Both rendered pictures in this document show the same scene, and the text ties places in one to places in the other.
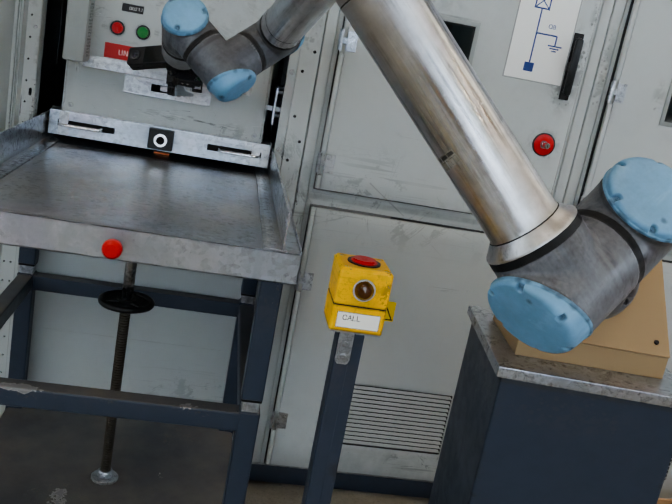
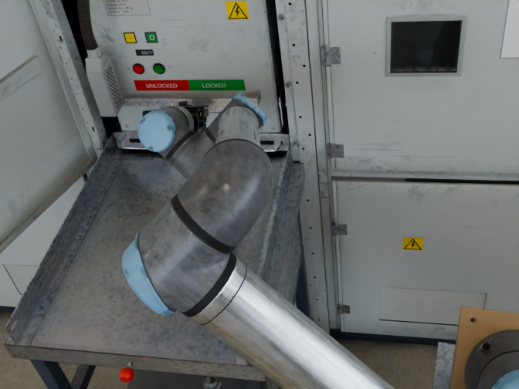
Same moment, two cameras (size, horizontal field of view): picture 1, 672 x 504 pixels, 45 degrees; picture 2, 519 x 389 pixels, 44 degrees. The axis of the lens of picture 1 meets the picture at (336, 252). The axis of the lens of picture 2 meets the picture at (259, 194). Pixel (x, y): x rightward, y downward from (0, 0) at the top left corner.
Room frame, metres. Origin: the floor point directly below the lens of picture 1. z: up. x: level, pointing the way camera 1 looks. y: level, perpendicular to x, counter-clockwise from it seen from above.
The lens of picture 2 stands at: (0.64, -0.32, 2.04)
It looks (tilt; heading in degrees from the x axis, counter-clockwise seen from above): 42 degrees down; 25
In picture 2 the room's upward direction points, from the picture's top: 9 degrees counter-clockwise
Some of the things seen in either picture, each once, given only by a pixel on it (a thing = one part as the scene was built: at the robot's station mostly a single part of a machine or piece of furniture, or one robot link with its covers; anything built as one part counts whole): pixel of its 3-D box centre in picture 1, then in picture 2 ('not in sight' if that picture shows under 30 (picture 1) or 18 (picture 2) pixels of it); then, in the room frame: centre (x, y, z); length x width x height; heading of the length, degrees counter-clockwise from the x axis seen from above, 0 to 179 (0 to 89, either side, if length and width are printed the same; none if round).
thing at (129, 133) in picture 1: (162, 137); (201, 136); (2.00, 0.48, 0.89); 0.54 x 0.05 x 0.06; 99
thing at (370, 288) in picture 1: (364, 291); not in sight; (1.11, -0.05, 0.87); 0.03 x 0.01 x 0.03; 99
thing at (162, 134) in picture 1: (160, 139); not in sight; (1.97, 0.47, 0.90); 0.06 x 0.03 x 0.05; 99
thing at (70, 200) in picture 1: (139, 199); (171, 251); (1.61, 0.42, 0.82); 0.68 x 0.62 x 0.06; 9
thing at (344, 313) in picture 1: (357, 293); not in sight; (1.15, -0.04, 0.85); 0.08 x 0.08 x 0.10; 9
